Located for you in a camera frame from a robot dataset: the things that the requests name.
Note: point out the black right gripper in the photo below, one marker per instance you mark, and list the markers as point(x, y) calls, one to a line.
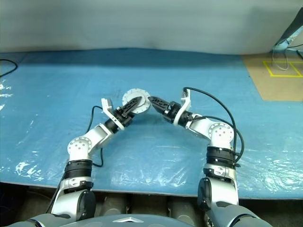
point(171, 112)

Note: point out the grey robot torso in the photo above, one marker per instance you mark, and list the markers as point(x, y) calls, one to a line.
point(132, 222)

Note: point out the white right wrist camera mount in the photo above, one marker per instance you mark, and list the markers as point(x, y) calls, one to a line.
point(183, 111)

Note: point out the blue table mat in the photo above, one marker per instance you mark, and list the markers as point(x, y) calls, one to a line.
point(151, 153)

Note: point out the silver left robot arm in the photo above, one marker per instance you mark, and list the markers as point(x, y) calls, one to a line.
point(80, 144)

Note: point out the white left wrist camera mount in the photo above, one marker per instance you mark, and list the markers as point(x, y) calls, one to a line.
point(106, 107)

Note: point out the dull grey rounded shape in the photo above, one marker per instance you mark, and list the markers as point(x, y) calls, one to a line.
point(113, 205)
point(184, 208)

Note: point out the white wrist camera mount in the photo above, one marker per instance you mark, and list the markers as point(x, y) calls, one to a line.
point(183, 111)
point(106, 107)

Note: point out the dark grey slanted stand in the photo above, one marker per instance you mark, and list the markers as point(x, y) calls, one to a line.
point(291, 26)

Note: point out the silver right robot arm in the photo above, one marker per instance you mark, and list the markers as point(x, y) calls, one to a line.
point(220, 132)

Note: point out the brown board with yellow tape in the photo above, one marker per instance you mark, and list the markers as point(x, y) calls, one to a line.
point(272, 87)

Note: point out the round silver metal flange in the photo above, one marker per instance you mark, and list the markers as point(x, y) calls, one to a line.
point(130, 93)

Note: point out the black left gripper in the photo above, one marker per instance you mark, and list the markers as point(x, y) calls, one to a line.
point(125, 116)

